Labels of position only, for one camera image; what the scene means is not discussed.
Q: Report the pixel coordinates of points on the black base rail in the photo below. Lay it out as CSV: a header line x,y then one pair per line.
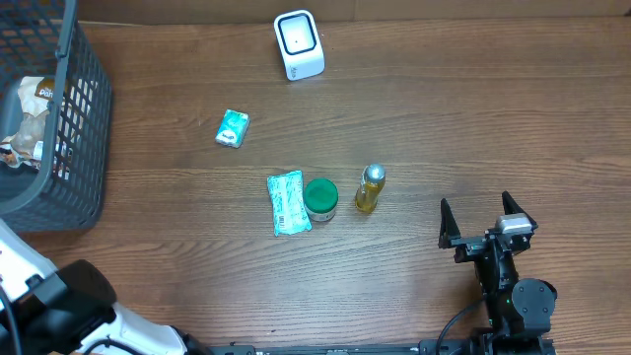
x,y
424,347

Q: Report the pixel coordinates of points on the yellow oil bottle silver cap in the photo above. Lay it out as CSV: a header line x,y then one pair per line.
x,y
372,182

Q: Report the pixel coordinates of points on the beige bread snack bag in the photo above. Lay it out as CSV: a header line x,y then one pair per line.
x,y
25,147

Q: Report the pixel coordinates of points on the white barcode scanner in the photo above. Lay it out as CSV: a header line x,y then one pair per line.
x,y
299,44

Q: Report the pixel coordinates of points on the teal wipes packet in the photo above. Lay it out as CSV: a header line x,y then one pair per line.
x,y
286,195

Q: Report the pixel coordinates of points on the small teal tissue pack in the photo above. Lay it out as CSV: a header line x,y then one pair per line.
x,y
232,129

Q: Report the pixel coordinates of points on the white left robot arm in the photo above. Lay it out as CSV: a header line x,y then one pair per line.
x,y
73,309

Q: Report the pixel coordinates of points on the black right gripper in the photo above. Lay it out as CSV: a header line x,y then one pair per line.
x,y
470,246

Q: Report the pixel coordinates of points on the dark grey plastic basket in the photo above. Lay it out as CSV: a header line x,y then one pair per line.
x,y
45,39

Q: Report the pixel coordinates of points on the green lid jar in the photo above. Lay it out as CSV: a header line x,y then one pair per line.
x,y
321,198

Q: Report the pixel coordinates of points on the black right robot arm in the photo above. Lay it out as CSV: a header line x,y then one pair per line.
x,y
519,309

